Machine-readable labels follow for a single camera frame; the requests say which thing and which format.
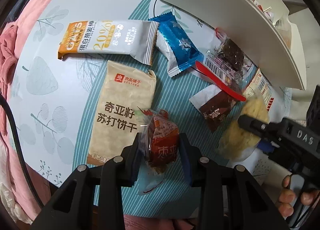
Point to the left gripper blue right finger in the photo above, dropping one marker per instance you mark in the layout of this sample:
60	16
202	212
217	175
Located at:
203	173

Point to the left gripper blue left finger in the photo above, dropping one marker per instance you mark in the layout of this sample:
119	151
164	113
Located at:
120	171

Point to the clear bag rice crackers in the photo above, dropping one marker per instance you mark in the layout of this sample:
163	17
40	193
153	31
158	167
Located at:
237	144

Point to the red jujube snack packet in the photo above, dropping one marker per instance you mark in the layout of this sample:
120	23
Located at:
158	138

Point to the white red-striped snack packet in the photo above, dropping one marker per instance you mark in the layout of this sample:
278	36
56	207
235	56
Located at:
259	86

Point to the beige soda cracker packet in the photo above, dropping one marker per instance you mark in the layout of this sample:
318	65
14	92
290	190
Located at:
115	124

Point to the red-edged clear dark snack packet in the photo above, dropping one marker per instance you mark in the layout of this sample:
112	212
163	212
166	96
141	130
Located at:
226	65

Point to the orange white oat bar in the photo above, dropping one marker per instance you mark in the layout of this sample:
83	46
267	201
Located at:
135	38

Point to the red white candy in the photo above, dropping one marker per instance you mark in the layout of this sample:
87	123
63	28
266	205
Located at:
267	11

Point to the person's right hand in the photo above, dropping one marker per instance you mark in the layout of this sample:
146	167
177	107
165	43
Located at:
287	196

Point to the brown white snack packet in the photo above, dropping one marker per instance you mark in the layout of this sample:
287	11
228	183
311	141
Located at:
214	104

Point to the leaf-patterned tablecloth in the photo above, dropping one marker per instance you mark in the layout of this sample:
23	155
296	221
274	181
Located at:
54	102

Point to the clear bag puffed cakes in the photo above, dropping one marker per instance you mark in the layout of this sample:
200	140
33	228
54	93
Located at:
283	27

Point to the blue snowflake snack packet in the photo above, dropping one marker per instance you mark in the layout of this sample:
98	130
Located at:
174	43

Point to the white plastic organizer tray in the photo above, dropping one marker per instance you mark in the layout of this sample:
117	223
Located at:
250	29

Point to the pink garment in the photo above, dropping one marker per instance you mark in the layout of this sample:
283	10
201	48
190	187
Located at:
8	58

